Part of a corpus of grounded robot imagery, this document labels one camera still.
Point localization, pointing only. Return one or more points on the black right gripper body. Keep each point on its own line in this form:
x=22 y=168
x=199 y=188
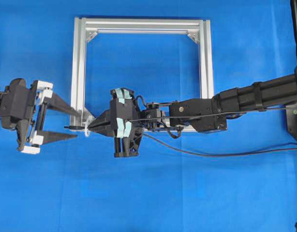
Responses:
x=127 y=136

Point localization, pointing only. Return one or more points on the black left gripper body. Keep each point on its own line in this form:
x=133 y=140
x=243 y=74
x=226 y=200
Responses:
x=17 y=107

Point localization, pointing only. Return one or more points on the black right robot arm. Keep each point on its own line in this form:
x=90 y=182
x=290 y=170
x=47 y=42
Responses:
x=211 y=115

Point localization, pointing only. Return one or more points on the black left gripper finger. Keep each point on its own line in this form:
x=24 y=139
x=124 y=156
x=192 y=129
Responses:
x=56 y=103
x=51 y=136

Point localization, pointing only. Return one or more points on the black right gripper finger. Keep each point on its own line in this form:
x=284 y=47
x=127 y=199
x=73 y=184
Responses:
x=103 y=120
x=104 y=130

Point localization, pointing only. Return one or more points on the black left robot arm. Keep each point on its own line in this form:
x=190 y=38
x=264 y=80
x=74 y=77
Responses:
x=37 y=121

